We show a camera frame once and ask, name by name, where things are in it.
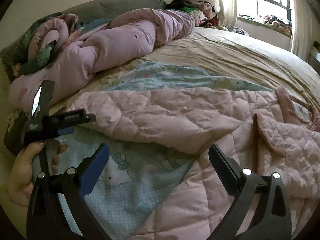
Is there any pink quilted jacket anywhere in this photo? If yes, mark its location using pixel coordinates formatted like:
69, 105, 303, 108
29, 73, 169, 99
70, 87, 319, 239

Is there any pile of clothes by bed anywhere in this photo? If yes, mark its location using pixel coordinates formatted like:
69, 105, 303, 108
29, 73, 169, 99
165, 0, 227, 30

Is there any person's left hand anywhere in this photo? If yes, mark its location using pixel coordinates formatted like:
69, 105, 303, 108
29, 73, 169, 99
7, 142, 46, 207

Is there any dark floral pillow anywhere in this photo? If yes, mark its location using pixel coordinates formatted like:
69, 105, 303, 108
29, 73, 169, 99
1, 12, 81, 82

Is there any teal cartoon print blanket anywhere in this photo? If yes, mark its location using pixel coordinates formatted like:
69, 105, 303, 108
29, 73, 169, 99
58, 61, 263, 239

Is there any pink rolled duvet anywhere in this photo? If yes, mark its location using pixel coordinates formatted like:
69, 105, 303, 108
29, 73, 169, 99
9, 8, 195, 112

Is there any grey padded headboard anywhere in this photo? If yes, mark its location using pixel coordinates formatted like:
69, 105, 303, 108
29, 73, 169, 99
0, 0, 167, 66

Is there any tan bed sheet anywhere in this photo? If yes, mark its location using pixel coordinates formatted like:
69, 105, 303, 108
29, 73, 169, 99
50, 28, 319, 114

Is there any right cream curtain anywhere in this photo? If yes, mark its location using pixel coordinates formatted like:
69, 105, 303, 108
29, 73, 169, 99
290, 0, 318, 62

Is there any cream curtain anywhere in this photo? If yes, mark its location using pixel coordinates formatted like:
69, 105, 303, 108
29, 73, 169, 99
290, 0, 318, 62
213, 0, 238, 28

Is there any clutter on window sill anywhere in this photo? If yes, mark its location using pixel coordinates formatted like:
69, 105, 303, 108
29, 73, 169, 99
238, 14, 292, 36

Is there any left cream curtain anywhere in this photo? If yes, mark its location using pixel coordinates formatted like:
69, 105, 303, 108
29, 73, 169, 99
213, 0, 238, 28

